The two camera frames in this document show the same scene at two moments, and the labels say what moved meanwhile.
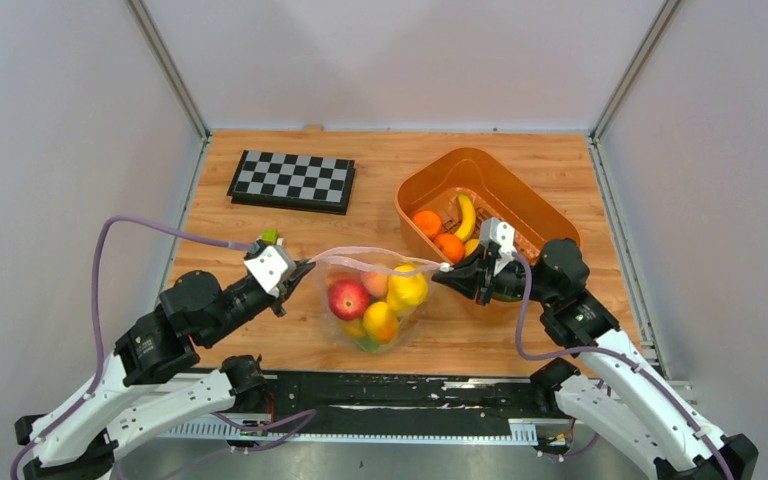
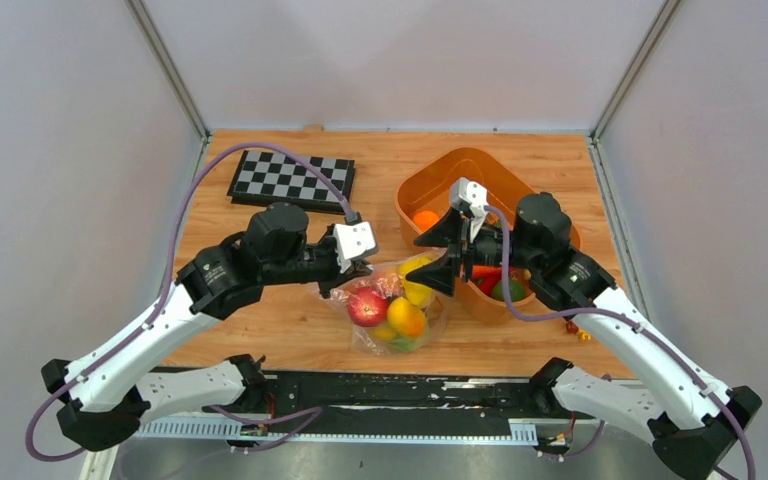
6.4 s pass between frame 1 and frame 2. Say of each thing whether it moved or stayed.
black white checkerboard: stayed
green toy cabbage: moved
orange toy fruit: stayed
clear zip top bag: moved
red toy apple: moved
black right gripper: moved
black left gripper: moved
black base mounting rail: stayed
